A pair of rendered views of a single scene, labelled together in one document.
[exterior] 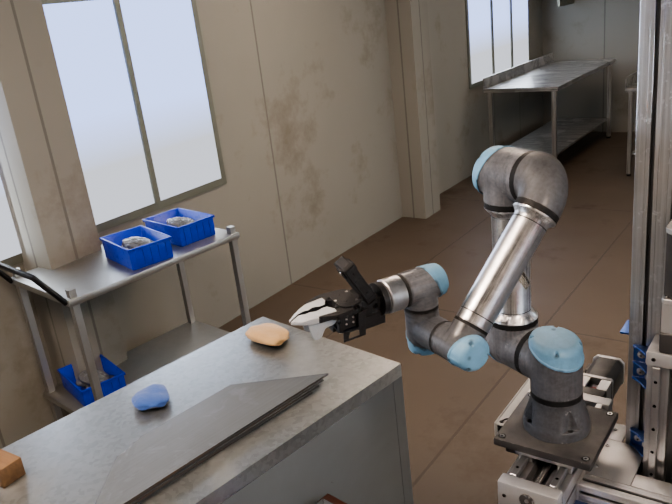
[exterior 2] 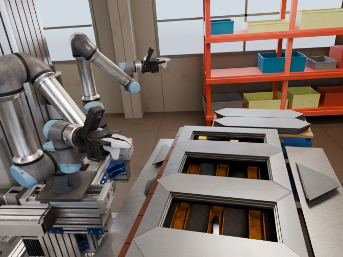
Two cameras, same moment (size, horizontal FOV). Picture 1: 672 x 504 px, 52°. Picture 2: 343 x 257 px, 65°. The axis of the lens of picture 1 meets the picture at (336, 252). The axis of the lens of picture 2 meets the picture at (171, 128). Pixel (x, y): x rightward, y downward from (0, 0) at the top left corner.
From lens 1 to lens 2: 1.69 m
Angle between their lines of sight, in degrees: 107
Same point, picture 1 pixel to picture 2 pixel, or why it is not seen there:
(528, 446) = (86, 186)
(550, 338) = not seen: hidden behind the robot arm
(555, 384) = not seen: hidden behind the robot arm
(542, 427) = (78, 178)
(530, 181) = (39, 62)
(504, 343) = (44, 164)
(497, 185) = (16, 75)
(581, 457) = (92, 173)
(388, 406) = not seen: outside the picture
